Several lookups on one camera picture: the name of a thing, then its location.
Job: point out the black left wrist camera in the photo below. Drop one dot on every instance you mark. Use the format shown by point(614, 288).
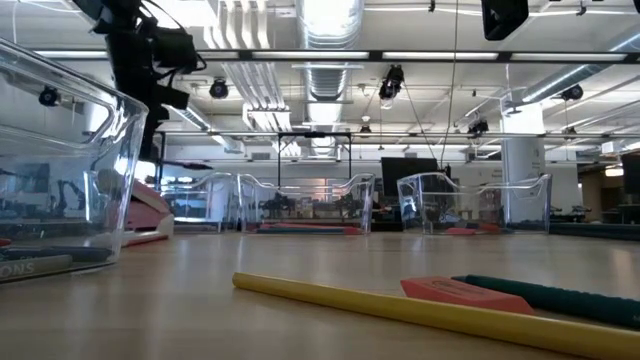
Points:
point(175, 47)

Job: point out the silver ceiling air duct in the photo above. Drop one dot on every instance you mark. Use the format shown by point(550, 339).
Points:
point(320, 82)

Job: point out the red crayon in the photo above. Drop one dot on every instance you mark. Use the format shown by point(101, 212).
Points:
point(4, 242)

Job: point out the grey crayon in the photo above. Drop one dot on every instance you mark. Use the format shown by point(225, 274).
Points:
point(35, 267)

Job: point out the salmon red eraser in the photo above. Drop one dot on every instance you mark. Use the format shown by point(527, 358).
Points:
point(465, 294)
point(489, 228)

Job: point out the white column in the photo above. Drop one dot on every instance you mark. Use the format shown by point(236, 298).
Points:
point(522, 150)

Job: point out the black monitor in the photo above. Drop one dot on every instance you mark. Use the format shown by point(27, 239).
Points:
point(631, 175)
point(400, 172)

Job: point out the yellow pencil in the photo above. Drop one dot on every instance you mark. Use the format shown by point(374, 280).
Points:
point(450, 317)

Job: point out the pink stapler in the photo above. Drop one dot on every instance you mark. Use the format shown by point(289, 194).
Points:
point(155, 220)

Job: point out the clear plastic bin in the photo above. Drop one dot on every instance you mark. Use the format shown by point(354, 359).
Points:
point(360, 200)
point(542, 200)
point(132, 165)
point(200, 200)

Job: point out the black linear ceiling light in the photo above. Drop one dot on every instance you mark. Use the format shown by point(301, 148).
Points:
point(310, 55)

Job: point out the black ceiling spotlight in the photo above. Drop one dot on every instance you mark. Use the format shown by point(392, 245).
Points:
point(391, 82)
point(478, 128)
point(49, 96)
point(219, 89)
point(572, 93)

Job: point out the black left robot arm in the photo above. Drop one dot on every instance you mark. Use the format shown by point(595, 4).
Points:
point(110, 12)

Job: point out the green crayon white print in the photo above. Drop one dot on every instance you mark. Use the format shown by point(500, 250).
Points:
point(575, 300)

